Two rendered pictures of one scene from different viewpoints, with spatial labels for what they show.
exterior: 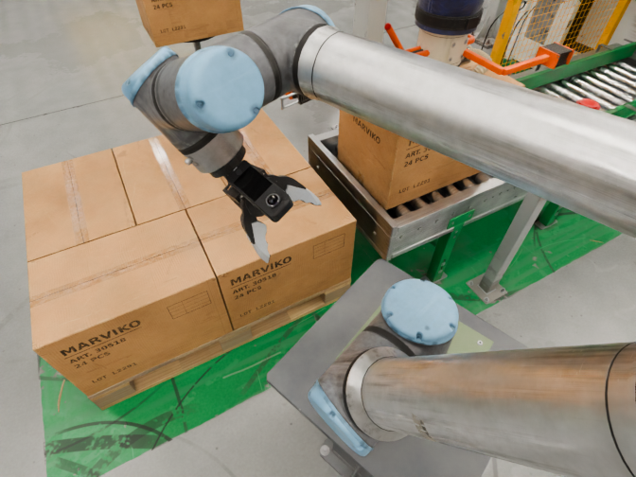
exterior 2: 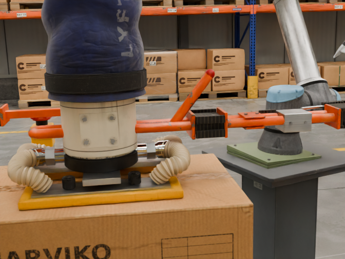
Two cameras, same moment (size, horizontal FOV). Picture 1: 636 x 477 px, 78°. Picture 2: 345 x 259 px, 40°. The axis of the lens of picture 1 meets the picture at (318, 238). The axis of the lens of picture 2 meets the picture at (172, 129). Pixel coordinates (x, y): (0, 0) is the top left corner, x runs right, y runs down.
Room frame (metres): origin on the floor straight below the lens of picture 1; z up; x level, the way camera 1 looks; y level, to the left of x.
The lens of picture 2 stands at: (2.44, 0.10, 1.31)
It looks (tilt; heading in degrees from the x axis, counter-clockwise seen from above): 12 degrees down; 202
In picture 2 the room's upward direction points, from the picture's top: 2 degrees counter-clockwise
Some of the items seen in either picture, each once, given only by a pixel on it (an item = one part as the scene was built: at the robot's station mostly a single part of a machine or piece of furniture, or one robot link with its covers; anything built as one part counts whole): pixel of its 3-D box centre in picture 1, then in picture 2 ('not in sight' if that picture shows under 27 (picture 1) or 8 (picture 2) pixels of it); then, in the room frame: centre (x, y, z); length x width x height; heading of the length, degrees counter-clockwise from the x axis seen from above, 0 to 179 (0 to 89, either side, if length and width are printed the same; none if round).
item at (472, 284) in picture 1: (486, 286); not in sight; (1.17, -0.87, 0.01); 0.15 x 0.15 x 0.03; 28
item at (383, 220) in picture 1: (347, 180); not in sight; (1.34, -0.13, 0.58); 0.70 x 0.03 x 0.06; 28
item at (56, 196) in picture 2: not in sight; (102, 185); (1.59, -0.41, 0.97); 0.34 x 0.10 x 0.05; 120
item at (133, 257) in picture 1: (190, 226); not in sight; (1.28, 0.60, 0.34); 1.20 x 1.00 x 0.40; 118
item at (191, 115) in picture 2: not in sight; (206, 123); (1.38, -0.24, 1.08); 0.10 x 0.08 x 0.06; 30
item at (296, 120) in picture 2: not in sight; (293, 120); (1.27, -0.05, 1.07); 0.07 x 0.07 x 0.04; 30
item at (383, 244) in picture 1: (345, 198); not in sight; (1.34, -0.13, 0.47); 0.70 x 0.03 x 0.15; 28
